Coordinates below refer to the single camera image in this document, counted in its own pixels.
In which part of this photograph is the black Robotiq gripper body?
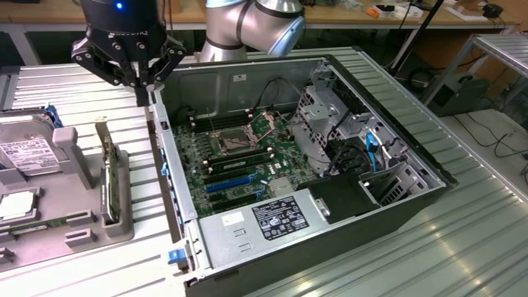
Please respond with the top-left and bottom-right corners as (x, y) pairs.
(80, 0), (169, 62)

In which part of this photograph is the green Nvidia graphics card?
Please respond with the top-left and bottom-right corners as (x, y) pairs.
(93, 116), (124, 225)

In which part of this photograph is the black RAM slot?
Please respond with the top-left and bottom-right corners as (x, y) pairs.
(192, 116), (255, 128)
(204, 147), (276, 163)
(189, 111), (253, 123)

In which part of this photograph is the thin metal locking lever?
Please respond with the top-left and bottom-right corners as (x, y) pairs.
(204, 106), (220, 137)

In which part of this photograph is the CPU socket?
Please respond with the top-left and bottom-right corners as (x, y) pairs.
(209, 126), (259, 155)

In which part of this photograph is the metal socket cover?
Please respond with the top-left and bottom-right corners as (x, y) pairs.
(245, 111), (283, 145)

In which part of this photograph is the silver hard disk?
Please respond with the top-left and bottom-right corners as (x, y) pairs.
(0, 113), (69, 177)

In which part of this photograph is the green RAM stick in slot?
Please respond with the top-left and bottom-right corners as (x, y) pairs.
(208, 153), (272, 173)

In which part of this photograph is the green Dell motherboard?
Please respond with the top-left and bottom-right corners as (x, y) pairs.
(171, 111), (327, 217)

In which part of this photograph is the perforated metal disk bay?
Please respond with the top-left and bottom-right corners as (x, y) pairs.
(295, 85), (372, 177)

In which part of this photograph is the black expansion slot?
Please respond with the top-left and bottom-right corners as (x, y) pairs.
(211, 196), (259, 212)
(204, 171), (253, 185)
(208, 190), (245, 202)

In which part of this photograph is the wooden workbench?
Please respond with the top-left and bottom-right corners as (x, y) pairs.
(0, 0), (521, 66)

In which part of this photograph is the small silver heat sink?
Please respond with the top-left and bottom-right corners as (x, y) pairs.
(267, 181), (296, 196)

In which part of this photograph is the grey plastic parts rack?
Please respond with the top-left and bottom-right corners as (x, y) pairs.
(0, 125), (135, 265)

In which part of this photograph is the silver CPU chip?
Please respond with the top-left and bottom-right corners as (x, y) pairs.
(0, 191), (36, 221)

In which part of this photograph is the white flat box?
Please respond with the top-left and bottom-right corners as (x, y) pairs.
(373, 4), (424, 18)

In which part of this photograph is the grey power supply unit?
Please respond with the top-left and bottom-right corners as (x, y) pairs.
(196, 188), (332, 270)

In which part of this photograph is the black plastic air shroud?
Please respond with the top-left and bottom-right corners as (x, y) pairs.
(296, 174), (383, 225)

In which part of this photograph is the black stand pole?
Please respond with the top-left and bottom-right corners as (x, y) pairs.
(389, 0), (445, 71)

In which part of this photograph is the blue case latch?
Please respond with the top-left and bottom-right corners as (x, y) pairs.
(165, 249), (185, 265)

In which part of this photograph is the dark grey floor box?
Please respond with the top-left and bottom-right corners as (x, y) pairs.
(428, 74), (492, 117)

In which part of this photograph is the black open PC case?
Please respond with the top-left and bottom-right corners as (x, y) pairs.
(147, 54), (460, 297)

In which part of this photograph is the black power adapter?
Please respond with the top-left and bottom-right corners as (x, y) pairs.
(481, 3), (503, 19)

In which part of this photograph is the grey aluminium profile frame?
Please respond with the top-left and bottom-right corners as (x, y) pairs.
(0, 65), (21, 112)

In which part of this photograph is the thin black looped wire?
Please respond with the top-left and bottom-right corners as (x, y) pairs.
(253, 78), (303, 111)

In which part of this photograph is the black power wire bundle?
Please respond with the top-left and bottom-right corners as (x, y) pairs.
(324, 137), (371, 179)

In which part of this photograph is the blue SATA wire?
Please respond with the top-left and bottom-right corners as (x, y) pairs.
(364, 131), (379, 174)

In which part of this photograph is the black coiled floor cable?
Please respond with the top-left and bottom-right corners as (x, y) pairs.
(408, 67), (435, 91)

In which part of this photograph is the aluminium frame table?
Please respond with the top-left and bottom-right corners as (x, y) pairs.
(420, 33), (528, 109)

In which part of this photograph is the black cable on side table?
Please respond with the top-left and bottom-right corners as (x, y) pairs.
(465, 113), (528, 159)

